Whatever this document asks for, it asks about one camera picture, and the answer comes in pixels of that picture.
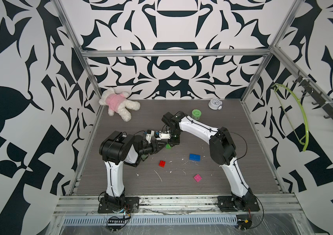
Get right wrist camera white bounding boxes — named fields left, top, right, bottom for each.
left=155, top=132, right=171, bottom=140

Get blue lego brick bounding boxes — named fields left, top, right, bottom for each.
left=189, top=154, right=201, bottom=162

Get green lidded jar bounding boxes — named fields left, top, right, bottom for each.
left=191, top=109, right=202, bottom=120

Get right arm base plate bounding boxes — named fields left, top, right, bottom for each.
left=217, top=193, right=260, bottom=212

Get small yellow connector box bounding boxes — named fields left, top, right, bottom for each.
left=237, top=218, right=253, bottom=231

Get white plush toy pink shirt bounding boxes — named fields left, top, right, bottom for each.
left=99, top=88, right=141, bottom=122

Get green hoop tube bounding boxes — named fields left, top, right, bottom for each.
left=272, top=83, right=309, bottom=152

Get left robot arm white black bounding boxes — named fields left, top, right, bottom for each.
left=99, top=130, right=171, bottom=206

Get aluminium front rail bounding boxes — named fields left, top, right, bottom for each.
left=53, top=193, right=303, bottom=216

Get red lego brick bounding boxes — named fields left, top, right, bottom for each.
left=159, top=160, right=166, bottom=167

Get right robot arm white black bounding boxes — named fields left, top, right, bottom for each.
left=162, top=111, right=256, bottom=205

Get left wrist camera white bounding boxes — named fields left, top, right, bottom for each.
left=145, top=130, right=155, bottom=144

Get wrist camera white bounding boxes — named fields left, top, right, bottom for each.
left=145, top=130, right=155, bottom=144
left=155, top=132, right=171, bottom=140

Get pink lego brick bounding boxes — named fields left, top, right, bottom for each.
left=193, top=174, right=202, bottom=182

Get small white alarm clock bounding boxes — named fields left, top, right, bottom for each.
left=209, top=99, right=222, bottom=110

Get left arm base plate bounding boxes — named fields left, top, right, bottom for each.
left=97, top=196, right=140, bottom=213

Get black hook rack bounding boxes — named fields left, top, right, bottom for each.
left=294, top=70, right=333, bottom=120

